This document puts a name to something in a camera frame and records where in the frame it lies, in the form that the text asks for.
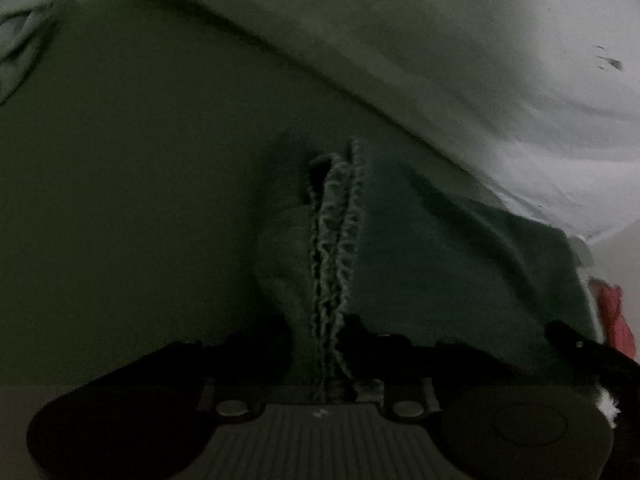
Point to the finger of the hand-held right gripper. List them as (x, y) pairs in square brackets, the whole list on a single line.
[(590, 352)]

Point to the carrot printed white sheet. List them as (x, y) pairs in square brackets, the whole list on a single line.
[(450, 60)]

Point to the blue denim jeans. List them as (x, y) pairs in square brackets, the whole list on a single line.
[(425, 260)]

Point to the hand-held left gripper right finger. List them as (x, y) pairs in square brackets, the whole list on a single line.
[(360, 345)]

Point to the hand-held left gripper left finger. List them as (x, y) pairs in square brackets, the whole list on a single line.
[(270, 355)]

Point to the grey printed shirt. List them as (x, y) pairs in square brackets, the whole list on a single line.
[(20, 45)]

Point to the red checked cloth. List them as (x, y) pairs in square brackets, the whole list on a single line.
[(615, 310)]

